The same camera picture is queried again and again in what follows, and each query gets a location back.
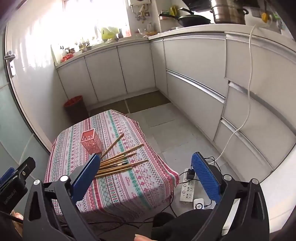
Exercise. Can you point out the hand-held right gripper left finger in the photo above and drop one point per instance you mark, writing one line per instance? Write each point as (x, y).
(84, 179)

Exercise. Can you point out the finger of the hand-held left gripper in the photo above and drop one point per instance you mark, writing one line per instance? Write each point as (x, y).
(25, 167)
(6, 175)

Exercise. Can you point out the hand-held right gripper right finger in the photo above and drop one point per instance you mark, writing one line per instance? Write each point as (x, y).
(205, 179)

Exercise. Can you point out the pink plastic basket holder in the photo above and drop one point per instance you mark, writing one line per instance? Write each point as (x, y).
(91, 141)

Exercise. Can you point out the bunch of bamboo chopsticks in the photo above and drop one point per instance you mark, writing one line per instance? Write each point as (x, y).
(120, 165)

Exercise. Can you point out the person's right hand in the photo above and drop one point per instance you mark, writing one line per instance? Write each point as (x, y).
(142, 238)

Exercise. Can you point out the black plug adapter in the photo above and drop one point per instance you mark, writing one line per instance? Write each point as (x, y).
(191, 173)

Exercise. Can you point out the white power strip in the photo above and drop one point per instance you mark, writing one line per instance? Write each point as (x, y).
(187, 191)

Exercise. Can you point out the small white round device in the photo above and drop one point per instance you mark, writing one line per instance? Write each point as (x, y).
(198, 203)

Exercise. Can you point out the frosted glass door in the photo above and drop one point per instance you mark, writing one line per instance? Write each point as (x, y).
(13, 129)

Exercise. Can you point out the striped patterned tablecloth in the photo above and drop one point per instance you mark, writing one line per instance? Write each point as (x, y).
(127, 187)

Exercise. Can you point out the person's leg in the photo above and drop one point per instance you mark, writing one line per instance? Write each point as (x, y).
(180, 226)

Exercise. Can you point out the red-rimmed trash bin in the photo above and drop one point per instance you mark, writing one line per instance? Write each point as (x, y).
(75, 110)

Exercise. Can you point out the brown floor mat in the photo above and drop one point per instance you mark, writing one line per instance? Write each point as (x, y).
(148, 100)

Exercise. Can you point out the white kitchen cabinets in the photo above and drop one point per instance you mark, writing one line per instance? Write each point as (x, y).
(192, 69)

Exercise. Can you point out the red container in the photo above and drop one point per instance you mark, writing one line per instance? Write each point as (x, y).
(67, 58)

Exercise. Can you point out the yellow-green plastic bag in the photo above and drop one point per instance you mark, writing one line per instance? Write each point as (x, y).
(108, 32)

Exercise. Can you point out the black wok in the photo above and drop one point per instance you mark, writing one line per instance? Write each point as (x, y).
(195, 20)

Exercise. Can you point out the glass kettle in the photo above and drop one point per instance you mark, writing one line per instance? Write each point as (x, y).
(150, 27)

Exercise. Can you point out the steel stock pot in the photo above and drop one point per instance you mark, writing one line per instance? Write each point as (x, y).
(229, 12)

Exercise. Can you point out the yellow object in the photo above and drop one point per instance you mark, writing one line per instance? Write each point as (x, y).
(264, 16)

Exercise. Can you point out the wall rack with yellow-green item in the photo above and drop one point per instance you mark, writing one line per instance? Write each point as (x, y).
(170, 14)

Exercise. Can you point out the white wall socket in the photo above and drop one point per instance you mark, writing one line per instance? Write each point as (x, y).
(255, 12)

